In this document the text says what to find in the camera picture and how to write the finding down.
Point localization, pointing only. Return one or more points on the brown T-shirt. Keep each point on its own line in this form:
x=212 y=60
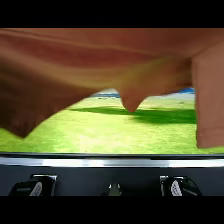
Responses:
x=83 y=63

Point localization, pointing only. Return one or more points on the silver frame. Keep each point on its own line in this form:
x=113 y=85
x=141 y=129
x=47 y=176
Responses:
x=110 y=162

